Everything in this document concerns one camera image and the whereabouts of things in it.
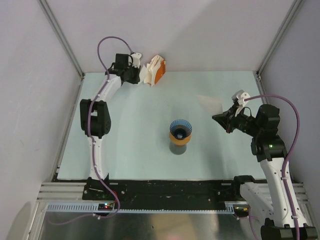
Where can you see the white paper coffee filters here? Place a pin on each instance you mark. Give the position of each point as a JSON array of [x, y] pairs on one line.
[[146, 72]]

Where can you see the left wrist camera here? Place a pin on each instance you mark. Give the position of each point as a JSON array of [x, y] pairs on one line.
[[136, 59]]

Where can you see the blue glass dripper cone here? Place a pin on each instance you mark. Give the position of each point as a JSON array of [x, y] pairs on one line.
[[180, 129]]

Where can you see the aluminium frame rail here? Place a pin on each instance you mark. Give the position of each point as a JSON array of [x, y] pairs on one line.
[[61, 192]]

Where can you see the glass beaker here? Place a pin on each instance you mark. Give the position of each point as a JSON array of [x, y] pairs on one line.
[[177, 149]]

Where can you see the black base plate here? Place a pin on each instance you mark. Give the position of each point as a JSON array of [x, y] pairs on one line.
[[165, 195]]

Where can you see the orange filter box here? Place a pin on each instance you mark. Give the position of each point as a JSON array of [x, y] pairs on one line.
[[159, 70]]

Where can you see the single white paper filter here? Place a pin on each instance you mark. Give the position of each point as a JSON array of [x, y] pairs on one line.
[[212, 105]]

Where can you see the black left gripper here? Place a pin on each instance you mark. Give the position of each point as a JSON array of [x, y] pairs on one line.
[[136, 80]]

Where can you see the white cable duct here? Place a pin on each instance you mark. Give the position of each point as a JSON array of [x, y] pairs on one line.
[[72, 207]]

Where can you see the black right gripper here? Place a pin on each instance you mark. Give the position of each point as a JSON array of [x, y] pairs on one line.
[[227, 119]]

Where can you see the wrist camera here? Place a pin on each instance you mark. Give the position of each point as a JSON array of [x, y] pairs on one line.
[[239, 98], [136, 59]]

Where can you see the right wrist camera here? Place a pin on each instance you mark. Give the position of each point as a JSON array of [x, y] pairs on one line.
[[239, 98]]

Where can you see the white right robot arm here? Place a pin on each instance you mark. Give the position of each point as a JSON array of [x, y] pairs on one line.
[[281, 217]]

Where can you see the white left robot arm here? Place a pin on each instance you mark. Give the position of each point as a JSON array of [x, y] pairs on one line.
[[95, 118]]

